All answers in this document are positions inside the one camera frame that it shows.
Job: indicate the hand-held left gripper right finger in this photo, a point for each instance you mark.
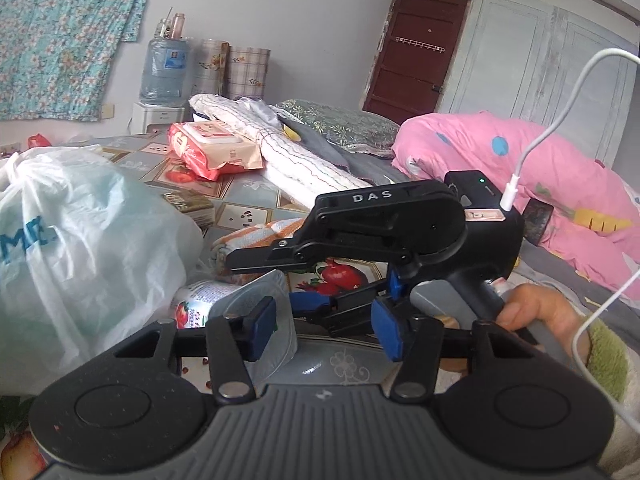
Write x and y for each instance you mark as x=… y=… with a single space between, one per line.
x=387 y=325

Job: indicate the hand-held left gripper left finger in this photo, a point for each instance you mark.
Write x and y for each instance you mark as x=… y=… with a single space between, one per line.
x=262 y=325

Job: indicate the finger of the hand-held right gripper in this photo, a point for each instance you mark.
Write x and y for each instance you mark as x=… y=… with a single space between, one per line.
x=260 y=259
x=350 y=310

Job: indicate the translucent plastic pouch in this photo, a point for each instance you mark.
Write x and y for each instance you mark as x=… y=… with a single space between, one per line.
x=280 y=320

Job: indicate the person's right hand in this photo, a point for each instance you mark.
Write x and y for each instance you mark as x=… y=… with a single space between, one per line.
x=540 y=310

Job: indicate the orange striped towel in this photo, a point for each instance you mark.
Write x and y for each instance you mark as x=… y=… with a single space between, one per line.
x=250 y=235

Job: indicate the printed white packet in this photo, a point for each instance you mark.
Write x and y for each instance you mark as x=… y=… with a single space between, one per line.
x=200 y=305

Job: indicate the pomegranate print mat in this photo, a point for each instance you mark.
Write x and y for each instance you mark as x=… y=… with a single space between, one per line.
x=240 y=190

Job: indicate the pink printed quilt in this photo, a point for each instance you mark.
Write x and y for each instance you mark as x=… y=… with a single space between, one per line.
x=475 y=160

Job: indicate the dark printed box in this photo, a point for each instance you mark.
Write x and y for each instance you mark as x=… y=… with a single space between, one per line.
x=190 y=205

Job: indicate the white striped folded quilt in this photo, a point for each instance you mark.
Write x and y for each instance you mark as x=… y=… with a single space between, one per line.
x=300 y=160

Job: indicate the red wet wipes packet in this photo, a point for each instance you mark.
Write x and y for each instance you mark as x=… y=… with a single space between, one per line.
x=215 y=147

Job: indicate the green floral pillow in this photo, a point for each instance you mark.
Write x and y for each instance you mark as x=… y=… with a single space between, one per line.
x=345 y=122

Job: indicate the dark grey cloth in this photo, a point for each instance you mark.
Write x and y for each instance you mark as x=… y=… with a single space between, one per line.
x=320 y=147

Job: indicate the white plastic bag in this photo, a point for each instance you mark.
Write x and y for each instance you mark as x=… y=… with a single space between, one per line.
x=100 y=260

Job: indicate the brown wooden door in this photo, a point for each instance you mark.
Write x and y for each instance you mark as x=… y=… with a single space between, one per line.
x=415 y=60

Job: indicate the white hook rack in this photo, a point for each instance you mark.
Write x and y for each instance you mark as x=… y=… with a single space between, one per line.
x=420 y=44

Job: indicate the rolled plaid mat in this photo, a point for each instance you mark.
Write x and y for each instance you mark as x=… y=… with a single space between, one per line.
x=249 y=72

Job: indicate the rolled floral mat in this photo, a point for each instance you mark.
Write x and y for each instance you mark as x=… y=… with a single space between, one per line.
x=210 y=67

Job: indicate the white wardrobe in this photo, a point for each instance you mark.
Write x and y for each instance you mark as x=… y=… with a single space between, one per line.
x=530 y=50

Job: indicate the blue water bottle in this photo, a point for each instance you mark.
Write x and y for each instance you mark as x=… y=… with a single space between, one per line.
x=165 y=70

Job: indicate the pink glass bottle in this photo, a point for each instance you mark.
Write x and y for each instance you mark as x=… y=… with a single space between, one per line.
x=178 y=25

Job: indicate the clear glass bottle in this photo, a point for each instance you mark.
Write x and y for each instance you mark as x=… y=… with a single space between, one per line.
x=164 y=29

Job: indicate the red plastic bag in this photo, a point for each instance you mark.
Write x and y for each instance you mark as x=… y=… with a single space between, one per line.
x=37 y=141

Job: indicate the white wall socket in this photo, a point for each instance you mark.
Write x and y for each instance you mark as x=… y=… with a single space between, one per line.
x=106 y=110

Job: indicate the teal floral wall cloth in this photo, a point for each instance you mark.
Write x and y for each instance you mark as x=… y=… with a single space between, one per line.
x=65 y=35

